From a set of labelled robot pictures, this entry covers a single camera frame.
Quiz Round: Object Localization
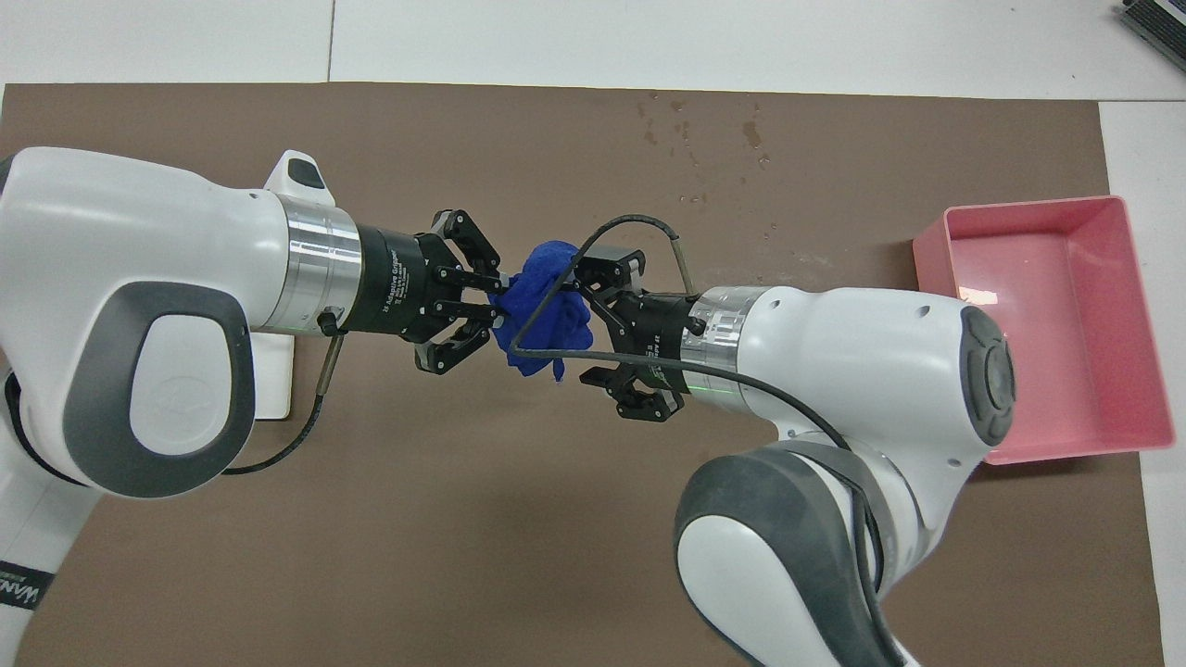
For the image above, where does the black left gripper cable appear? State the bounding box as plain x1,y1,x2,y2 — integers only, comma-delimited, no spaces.
222,310,346,475

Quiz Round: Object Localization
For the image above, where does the pink plastic bin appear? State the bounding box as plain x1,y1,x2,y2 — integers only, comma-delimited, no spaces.
913,195,1176,466

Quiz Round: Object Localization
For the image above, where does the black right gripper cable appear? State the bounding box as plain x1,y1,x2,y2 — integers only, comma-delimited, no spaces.
508,215,914,667

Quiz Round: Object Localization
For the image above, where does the blue towel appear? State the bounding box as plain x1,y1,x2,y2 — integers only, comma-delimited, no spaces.
489,239,596,381

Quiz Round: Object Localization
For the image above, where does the brown table mat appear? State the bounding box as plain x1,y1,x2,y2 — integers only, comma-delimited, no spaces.
0,82,1167,667

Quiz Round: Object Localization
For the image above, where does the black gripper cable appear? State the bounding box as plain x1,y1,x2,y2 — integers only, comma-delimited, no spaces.
222,310,346,475
508,215,914,667

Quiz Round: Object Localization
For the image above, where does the white towel rack tray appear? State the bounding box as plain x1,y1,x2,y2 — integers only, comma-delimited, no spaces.
246,332,296,422

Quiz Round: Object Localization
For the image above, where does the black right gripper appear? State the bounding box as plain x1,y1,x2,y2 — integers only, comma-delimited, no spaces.
574,245,696,422

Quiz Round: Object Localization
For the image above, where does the grey vented device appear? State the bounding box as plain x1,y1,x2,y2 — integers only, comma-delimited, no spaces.
1117,0,1186,70

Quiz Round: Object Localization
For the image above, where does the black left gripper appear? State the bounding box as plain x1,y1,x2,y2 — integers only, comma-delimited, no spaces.
357,209,506,376

